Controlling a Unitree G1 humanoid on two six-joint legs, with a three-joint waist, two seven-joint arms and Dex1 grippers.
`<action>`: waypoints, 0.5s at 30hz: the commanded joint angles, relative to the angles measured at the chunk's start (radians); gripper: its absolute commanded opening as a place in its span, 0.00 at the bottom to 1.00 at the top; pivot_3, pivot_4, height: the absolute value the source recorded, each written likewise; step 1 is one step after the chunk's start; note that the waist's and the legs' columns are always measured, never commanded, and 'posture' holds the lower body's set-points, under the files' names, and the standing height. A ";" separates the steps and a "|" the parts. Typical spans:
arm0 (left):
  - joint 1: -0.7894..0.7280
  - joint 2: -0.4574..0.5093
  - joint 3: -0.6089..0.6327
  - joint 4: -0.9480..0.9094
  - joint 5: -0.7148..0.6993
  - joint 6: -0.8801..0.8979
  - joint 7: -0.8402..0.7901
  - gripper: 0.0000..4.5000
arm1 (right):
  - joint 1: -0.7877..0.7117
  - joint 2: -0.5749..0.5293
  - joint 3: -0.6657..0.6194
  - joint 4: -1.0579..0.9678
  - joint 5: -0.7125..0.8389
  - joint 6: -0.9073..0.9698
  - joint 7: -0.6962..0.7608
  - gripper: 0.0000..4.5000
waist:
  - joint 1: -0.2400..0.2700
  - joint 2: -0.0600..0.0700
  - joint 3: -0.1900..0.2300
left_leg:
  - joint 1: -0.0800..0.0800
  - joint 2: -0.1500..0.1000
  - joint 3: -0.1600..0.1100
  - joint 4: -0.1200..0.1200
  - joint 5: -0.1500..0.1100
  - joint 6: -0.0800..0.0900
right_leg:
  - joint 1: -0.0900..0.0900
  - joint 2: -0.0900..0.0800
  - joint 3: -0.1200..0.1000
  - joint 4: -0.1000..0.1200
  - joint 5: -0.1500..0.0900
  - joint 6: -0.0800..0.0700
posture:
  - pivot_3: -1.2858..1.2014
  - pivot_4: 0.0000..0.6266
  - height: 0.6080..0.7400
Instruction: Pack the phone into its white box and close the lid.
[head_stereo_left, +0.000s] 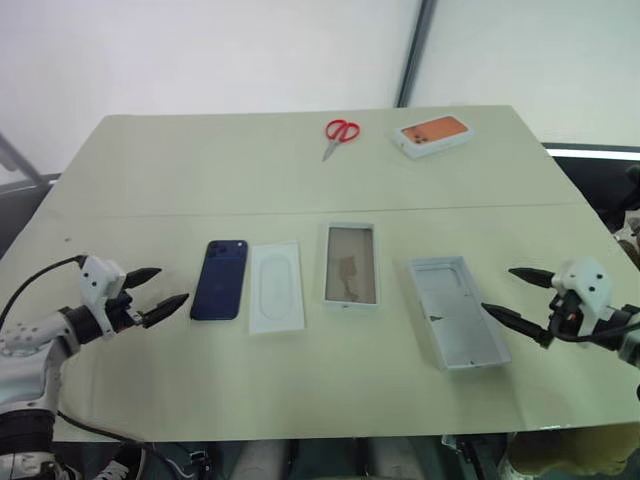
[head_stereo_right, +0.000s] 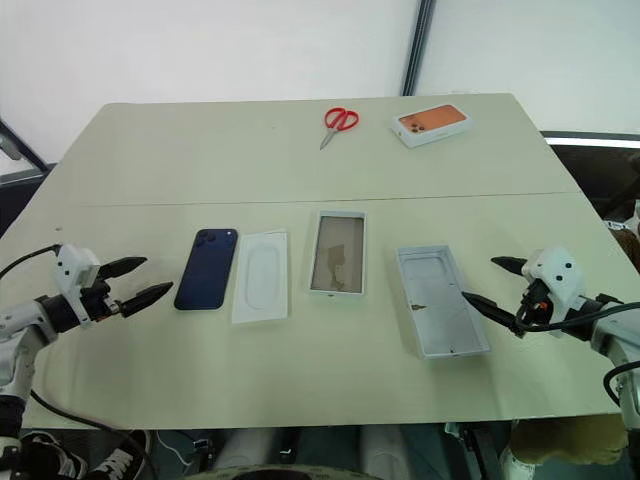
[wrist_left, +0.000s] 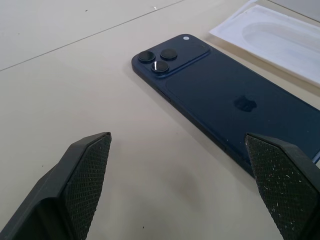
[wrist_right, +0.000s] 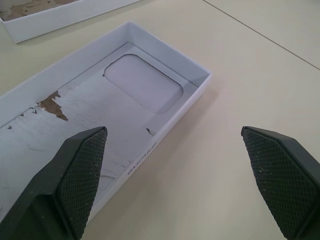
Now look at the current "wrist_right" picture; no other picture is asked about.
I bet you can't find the white box lid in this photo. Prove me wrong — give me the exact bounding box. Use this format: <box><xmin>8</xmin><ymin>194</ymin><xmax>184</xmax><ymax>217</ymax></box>
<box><xmin>0</xmin><ymin>20</ymin><xmax>213</xmax><ymax>226</ymax></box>

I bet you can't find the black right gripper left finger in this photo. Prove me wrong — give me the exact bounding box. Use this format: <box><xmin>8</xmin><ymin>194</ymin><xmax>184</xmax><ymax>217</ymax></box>
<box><xmin>0</xmin><ymin>126</ymin><xmax>109</xmax><ymax>240</ymax></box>

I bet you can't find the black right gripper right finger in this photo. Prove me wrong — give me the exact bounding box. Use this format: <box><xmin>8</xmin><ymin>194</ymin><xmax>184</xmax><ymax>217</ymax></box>
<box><xmin>240</xmin><ymin>125</ymin><xmax>320</xmax><ymax>240</ymax></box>

